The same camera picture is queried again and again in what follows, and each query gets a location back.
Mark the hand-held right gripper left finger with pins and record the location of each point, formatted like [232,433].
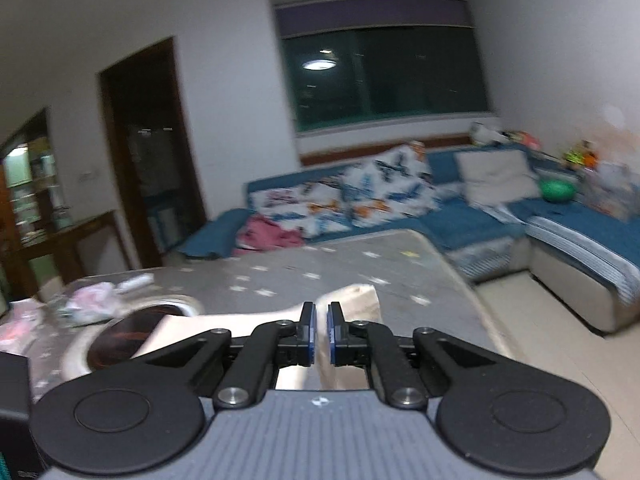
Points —
[309,336]

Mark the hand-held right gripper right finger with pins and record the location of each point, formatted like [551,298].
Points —
[333,336]

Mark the beige cloth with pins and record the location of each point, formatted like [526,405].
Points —
[360,305]

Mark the grey star-print tablecloth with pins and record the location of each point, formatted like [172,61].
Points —
[320,270]

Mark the light pink garment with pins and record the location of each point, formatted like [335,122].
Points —
[20,327]

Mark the pink cloth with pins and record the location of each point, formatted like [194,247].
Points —
[267,235]

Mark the crumpled pink white plastic bag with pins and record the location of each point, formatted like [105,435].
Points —
[92,302]

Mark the dark round bowl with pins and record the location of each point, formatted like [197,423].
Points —
[125,335]

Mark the white printed blanket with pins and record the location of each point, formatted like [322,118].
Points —
[370,195]

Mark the wooden side table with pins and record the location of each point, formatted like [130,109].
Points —
[65,250]

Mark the white small packet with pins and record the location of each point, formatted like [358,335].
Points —
[134,282]

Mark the blue sofa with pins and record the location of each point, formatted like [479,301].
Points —
[475,225]

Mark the beige cushion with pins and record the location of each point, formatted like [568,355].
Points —
[495,175]

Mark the wooden cabinet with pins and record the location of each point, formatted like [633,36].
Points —
[30,180]

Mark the dark wooden door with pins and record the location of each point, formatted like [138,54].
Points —
[150,160]

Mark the white plush toy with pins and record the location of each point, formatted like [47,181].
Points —
[486,134]

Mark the window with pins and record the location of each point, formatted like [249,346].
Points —
[385,80]

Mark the blue striped sofa cover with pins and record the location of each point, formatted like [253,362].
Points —
[585,245]

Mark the green ball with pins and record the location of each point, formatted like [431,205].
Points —
[557,189]

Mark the colourful toys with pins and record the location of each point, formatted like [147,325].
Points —
[581,156]

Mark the clear plastic bag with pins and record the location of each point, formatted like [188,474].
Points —
[612,187]

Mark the purple roller blind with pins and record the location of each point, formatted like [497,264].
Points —
[375,12]

